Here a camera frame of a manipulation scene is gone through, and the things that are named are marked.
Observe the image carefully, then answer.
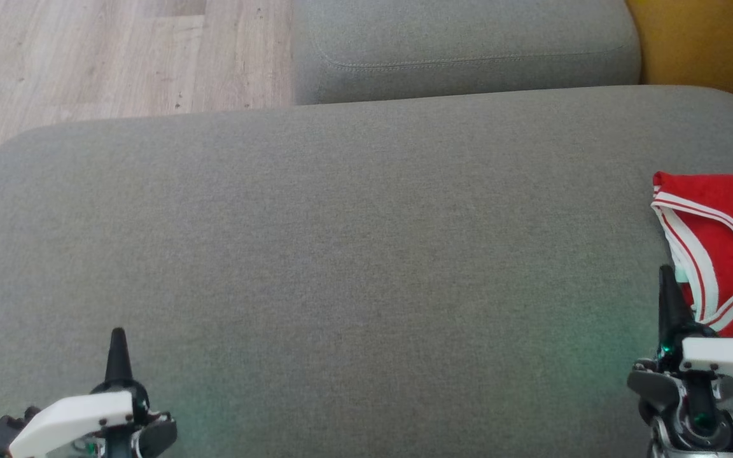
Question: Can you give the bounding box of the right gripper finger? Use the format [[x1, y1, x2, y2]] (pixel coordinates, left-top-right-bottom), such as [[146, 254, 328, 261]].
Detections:
[[657, 265, 715, 364]]

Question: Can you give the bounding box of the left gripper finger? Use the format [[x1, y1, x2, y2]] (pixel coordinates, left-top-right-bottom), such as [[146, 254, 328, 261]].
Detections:
[[104, 328, 133, 384]]

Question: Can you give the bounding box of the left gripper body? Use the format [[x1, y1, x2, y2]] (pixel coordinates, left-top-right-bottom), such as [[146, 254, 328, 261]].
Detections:
[[90, 379, 178, 458]]

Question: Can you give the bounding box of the red white sports jersey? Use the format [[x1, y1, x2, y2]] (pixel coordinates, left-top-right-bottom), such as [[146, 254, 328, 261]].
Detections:
[[651, 170, 733, 338]]

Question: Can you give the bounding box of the large grey sofa seat cushion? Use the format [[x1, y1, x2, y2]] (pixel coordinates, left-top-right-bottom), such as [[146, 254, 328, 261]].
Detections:
[[0, 85, 733, 458]]

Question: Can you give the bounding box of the grey stitched sofa cushion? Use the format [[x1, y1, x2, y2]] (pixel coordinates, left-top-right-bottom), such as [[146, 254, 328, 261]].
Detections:
[[291, 0, 642, 106]]

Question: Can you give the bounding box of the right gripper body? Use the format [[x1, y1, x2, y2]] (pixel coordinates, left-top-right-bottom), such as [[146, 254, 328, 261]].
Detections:
[[627, 361, 733, 456]]

